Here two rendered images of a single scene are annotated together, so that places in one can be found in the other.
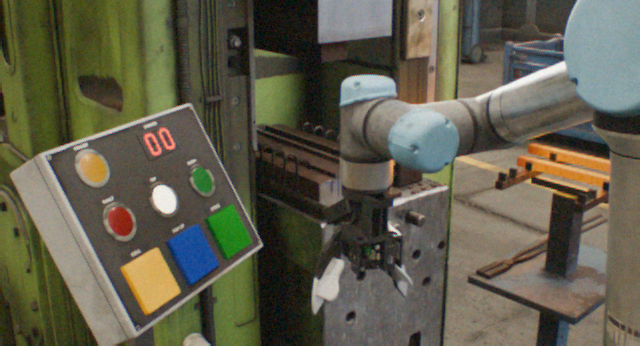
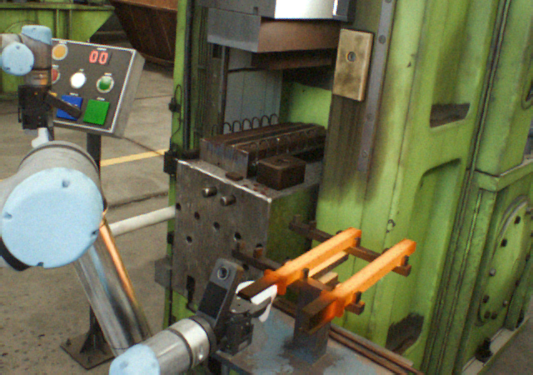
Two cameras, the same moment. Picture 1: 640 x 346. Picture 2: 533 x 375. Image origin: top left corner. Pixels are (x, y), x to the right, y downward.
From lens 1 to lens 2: 2.14 m
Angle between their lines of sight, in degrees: 74
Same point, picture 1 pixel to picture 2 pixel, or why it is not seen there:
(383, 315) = (210, 262)
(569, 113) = not seen: outside the picture
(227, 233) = (92, 111)
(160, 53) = (181, 30)
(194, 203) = (92, 90)
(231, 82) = (213, 61)
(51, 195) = not seen: hidden behind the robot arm
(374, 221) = (26, 100)
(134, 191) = (68, 69)
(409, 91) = (341, 127)
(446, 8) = (398, 62)
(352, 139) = not seen: hidden behind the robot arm
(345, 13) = (224, 25)
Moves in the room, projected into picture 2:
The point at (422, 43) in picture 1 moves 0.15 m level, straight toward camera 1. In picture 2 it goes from (350, 84) to (292, 79)
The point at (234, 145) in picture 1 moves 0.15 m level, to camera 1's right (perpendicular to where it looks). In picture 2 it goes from (211, 102) to (215, 114)
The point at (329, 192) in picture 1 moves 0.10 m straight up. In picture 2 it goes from (206, 149) to (208, 117)
